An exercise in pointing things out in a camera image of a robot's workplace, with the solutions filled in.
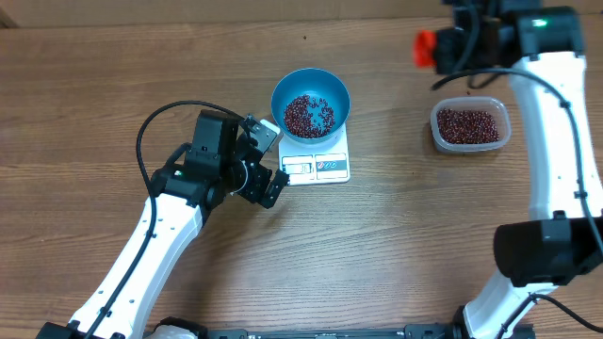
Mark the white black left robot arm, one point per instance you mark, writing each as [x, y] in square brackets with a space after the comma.
[222, 158]

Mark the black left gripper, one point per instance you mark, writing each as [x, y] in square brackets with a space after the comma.
[255, 192]

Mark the white kitchen scale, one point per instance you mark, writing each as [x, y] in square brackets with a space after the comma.
[323, 163]

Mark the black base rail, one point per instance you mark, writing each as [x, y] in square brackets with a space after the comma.
[172, 327]

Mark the red beans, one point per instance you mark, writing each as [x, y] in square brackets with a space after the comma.
[307, 117]

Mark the red scoop blue handle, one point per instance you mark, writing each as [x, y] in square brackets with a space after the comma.
[423, 49]

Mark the blue bowl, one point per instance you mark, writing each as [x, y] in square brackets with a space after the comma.
[316, 83]

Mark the clear plastic container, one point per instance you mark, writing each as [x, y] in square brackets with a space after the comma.
[493, 106]

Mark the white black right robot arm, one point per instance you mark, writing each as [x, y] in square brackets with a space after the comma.
[542, 52]

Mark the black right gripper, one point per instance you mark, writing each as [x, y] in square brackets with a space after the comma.
[443, 66]

